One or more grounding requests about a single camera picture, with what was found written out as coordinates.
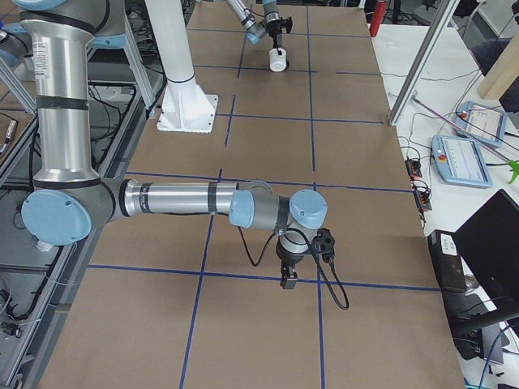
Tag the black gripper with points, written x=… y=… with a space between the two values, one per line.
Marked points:
x=276 y=28
x=286 y=258

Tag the white mug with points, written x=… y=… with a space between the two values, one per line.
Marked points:
x=278 y=61

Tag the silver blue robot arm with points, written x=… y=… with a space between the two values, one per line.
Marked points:
x=255 y=30
x=71 y=199

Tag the red cylinder bottle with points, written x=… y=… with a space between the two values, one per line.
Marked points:
x=378 y=15

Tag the orange black adapter box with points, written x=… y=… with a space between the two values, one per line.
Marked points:
x=413 y=168
x=422 y=200

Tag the black desktop computer box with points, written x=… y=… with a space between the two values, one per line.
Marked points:
x=447 y=263

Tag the black monitor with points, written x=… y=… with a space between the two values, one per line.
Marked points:
x=488 y=242

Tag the near blue teach pendant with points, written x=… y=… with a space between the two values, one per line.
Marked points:
x=459 y=161

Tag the blue teach pendant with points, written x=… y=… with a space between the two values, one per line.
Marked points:
x=459 y=161
x=484 y=122

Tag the far blue teach pendant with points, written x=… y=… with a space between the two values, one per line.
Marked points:
x=484 y=122

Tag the white pedestal column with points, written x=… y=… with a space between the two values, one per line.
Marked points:
x=185 y=106

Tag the aluminium frame post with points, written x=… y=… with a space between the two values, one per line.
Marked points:
x=438 y=24

